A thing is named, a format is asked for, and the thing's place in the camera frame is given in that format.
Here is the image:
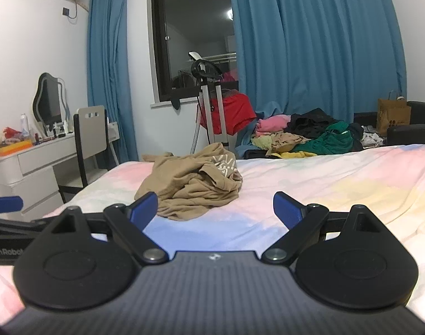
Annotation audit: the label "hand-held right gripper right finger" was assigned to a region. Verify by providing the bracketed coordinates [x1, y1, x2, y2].
[261, 191, 391, 265]

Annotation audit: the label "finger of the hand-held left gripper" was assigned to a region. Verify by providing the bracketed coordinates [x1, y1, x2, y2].
[0, 216, 57, 238]
[0, 196, 23, 214]

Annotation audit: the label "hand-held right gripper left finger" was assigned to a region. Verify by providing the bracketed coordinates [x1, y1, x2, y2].
[41, 191, 170, 265]

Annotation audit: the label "tan t-shirt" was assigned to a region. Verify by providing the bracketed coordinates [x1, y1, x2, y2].
[134, 142, 243, 221]

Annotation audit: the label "white dressing table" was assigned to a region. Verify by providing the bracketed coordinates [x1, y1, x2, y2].
[0, 122, 120, 217]

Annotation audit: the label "yellow cloth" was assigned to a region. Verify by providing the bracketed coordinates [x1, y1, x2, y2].
[272, 151, 318, 158]

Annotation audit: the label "pastel bed sheet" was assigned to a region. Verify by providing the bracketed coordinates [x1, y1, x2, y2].
[0, 145, 425, 325]

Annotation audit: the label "orange box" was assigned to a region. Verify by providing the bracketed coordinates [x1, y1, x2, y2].
[0, 141, 33, 156]

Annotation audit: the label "beige cloth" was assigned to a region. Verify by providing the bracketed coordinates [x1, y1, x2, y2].
[266, 133, 311, 156]

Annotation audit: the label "yellow-green cloth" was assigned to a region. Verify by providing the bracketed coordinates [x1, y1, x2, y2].
[251, 135, 272, 149]

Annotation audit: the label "green cloth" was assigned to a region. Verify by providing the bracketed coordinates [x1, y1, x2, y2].
[291, 121, 354, 155]

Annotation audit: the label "blue cloth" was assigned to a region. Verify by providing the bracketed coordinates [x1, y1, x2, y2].
[235, 126, 258, 157]

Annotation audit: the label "pink cloth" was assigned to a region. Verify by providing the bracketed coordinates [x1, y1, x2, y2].
[256, 114, 291, 137]

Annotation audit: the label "black cloth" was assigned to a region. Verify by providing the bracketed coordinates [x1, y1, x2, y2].
[284, 109, 340, 138]

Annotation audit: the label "small cosmetic bottles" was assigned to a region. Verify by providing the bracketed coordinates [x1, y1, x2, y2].
[32, 120, 75, 144]

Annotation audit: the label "black and beige chair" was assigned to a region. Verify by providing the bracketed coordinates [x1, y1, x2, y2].
[57, 105, 118, 203]

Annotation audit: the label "red cloth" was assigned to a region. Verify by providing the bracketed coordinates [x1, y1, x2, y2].
[200, 92, 258, 135]

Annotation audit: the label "white patterned cloth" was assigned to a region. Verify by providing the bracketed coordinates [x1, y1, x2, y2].
[361, 131, 386, 147]

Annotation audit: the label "wavy vanity mirror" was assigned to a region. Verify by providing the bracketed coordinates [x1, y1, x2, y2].
[32, 73, 67, 128]

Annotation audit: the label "garment steamer stand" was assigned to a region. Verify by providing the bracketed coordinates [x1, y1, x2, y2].
[188, 52, 234, 147]

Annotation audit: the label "brown paper bag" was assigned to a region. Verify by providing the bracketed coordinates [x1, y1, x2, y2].
[377, 91, 412, 136]

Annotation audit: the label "black sofa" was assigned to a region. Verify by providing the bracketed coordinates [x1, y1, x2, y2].
[354, 101, 425, 145]

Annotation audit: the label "narrow blue curtain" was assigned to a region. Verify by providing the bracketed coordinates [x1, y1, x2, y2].
[86, 0, 139, 163]

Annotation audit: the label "wide blue curtain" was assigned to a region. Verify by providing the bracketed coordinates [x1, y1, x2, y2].
[226, 0, 407, 137]

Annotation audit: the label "dark framed window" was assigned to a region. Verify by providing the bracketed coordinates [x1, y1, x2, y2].
[147, 0, 241, 105]

